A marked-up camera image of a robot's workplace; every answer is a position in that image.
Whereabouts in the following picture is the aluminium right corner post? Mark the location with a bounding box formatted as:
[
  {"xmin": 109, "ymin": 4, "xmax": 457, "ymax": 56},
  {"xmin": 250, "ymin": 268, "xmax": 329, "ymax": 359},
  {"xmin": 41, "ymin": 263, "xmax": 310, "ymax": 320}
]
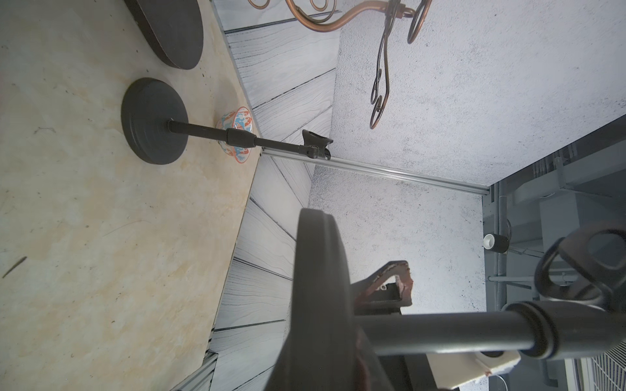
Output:
[{"xmin": 263, "ymin": 148, "xmax": 490, "ymax": 196}]

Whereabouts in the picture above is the aluminium front rail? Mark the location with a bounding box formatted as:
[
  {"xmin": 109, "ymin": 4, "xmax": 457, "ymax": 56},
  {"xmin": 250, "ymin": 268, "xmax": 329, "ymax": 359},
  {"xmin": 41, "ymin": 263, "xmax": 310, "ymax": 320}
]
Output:
[{"xmin": 171, "ymin": 350, "xmax": 218, "ymax": 391}]

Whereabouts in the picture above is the spare black microphone pole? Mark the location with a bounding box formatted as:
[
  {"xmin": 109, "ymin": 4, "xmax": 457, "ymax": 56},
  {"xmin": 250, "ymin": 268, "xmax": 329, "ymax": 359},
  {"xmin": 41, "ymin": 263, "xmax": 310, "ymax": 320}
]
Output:
[{"xmin": 356, "ymin": 222, "xmax": 625, "ymax": 360}]

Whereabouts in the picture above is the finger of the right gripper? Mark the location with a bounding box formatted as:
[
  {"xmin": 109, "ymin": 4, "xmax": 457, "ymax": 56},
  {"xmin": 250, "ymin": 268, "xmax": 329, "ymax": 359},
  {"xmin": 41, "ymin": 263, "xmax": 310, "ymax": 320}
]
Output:
[{"xmin": 350, "ymin": 261, "xmax": 413, "ymax": 308}]

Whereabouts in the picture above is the scrolled wire holder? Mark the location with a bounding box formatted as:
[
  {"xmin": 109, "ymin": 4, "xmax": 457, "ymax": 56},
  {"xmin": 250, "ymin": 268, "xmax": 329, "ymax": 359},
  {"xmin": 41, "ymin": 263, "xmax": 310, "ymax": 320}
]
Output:
[{"xmin": 246, "ymin": 0, "xmax": 434, "ymax": 130}]

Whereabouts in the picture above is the black microphone stand pole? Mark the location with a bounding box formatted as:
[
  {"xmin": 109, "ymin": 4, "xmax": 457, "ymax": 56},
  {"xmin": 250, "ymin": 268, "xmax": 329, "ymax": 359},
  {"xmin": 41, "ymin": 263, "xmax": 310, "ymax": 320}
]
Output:
[{"xmin": 167, "ymin": 120, "xmax": 333, "ymax": 160}]

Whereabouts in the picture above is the overhead black camera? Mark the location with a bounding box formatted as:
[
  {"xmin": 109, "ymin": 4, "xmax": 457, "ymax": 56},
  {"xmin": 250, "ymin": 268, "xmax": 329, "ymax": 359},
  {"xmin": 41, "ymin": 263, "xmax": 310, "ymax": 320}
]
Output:
[{"xmin": 483, "ymin": 233, "xmax": 510, "ymax": 253}]

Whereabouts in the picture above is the dark oval stand base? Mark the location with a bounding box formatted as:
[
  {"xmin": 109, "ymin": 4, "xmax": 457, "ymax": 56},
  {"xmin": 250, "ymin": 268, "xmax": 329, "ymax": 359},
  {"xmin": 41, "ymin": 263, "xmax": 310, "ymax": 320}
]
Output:
[{"xmin": 125, "ymin": 0, "xmax": 204, "ymax": 70}]

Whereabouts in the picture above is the red blue patterned bowl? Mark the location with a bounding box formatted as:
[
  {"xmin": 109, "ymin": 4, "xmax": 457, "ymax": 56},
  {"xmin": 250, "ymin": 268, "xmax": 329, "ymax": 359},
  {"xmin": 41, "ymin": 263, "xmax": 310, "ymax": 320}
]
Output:
[{"xmin": 215, "ymin": 106, "xmax": 254, "ymax": 164}]

